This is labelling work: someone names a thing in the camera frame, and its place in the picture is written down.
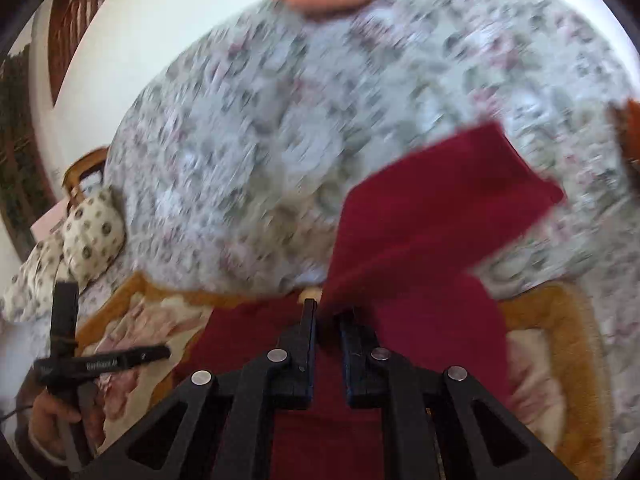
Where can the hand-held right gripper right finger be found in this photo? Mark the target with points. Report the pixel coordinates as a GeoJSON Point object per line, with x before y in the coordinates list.
{"type": "Point", "coordinates": [357, 360]}

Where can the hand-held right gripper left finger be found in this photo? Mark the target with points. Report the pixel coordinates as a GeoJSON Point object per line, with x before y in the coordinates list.
{"type": "Point", "coordinates": [295, 360]}

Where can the dark patterned wall hanging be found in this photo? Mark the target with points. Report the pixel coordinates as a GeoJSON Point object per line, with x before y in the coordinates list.
{"type": "Point", "coordinates": [20, 160]}

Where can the pale pink box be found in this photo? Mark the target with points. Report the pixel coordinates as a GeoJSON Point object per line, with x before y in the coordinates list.
{"type": "Point", "coordinates": [47, 220]}

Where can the wooden chair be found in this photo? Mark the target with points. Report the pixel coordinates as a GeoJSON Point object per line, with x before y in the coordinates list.
{"type": "Point", "coordinates": [82, 165]}

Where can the orange-bordered plush floral blanket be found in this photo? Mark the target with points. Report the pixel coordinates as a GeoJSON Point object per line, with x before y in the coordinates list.
{"type": "Point", "coordinates": [550, 360]}

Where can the person's left forearm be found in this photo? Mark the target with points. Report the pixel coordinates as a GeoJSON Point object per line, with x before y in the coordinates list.
{"type": "Point", "coordinates": [35, 465]}

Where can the floral bedspread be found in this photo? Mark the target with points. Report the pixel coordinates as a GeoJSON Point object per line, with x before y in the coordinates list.
{"type": "Point", "coordinates": [300, 110]}

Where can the dark red knit garment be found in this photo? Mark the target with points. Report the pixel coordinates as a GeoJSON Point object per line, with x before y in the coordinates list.
{"type": "Point", "coordinates": [415, 240]}

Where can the rust orange cushion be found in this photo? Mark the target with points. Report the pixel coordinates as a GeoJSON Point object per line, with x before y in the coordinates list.
{"type": "Point", "coordinates": [629, 130]}

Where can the person's left hand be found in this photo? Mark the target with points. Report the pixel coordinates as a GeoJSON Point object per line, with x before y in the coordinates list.
{"type": "Point", "coordinates": [47, 425]}

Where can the brown wooden slatted panel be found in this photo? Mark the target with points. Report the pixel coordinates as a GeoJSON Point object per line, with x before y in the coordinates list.
{"type": "Point", "coordinates": [75, 25]}

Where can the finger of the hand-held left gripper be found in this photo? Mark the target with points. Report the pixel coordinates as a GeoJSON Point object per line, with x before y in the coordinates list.
{"type": "Point", "coordinates": [147, 355]}

